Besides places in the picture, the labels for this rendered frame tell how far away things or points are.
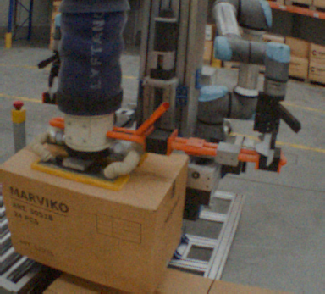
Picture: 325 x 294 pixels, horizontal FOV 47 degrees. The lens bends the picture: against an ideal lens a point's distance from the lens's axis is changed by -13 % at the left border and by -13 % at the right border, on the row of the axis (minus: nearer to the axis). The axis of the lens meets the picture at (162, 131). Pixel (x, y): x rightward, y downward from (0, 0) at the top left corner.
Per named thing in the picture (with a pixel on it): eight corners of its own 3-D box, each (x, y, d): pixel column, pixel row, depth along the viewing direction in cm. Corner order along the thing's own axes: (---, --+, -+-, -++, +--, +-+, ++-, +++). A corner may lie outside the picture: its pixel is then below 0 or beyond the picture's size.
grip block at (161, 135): (141, 152, 129) (142, 135, 127) (151, 141, 138) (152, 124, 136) (168, 158, 127) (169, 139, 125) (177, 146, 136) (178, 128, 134)
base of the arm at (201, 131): (195, 130, 186) (196, 109, 182) (228, 136, 182) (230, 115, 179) (186, 142, 172) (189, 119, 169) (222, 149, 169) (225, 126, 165)
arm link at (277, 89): (287, 80, 117) (288, 85, 110) (285, 93, 119) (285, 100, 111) (264, 74, 119) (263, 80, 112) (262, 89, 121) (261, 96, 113)
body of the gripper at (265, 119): (254, 124, 125) (259, 87, 121) (279, 130, 123) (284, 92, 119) (252, 133, 118) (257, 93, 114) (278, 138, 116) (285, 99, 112)
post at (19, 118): (28, 252, 243) (10, 109, 207) (33, 246, 249) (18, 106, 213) (35, 255, 241) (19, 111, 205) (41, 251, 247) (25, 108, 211)
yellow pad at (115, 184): (30, 169, 134) (29, 156, 132) (44, 158, 143) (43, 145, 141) (118, 192, 125) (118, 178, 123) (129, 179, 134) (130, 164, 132)
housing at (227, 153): (214, 163, 125) (216, 149, 123) (217, 154, 131) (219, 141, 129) (236, 167, 123) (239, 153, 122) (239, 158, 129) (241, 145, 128)
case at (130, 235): (13, 252, 146) (-3, 167, 132) (55, 208, 182) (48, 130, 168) (151, 297, 132) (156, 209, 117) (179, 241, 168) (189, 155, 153)
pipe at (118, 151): (32, 158, 134) (30, 142, 132) (64, 132, 156) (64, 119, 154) (121, 180, 126) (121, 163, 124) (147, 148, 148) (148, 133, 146)
